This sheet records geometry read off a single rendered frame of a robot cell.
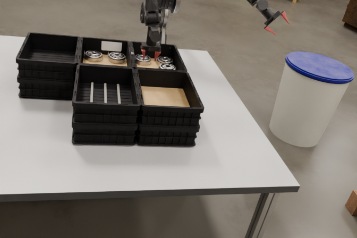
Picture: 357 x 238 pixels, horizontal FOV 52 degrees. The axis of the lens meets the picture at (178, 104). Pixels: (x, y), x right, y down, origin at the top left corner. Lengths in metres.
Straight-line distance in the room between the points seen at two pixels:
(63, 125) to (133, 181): 0.51
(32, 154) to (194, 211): 1.20
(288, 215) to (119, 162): 1.44
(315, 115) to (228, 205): 1.18
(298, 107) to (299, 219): 1.00
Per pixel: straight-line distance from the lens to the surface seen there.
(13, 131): 1.87
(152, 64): 2.31
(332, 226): 2.83
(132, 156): 1.71
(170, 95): 1.98
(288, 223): 2.67
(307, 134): 3.42
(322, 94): 3.21
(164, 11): 3.07
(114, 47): 2.35
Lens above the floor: 1.76
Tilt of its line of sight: 29 degrees down
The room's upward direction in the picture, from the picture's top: 11 degrees clockwise
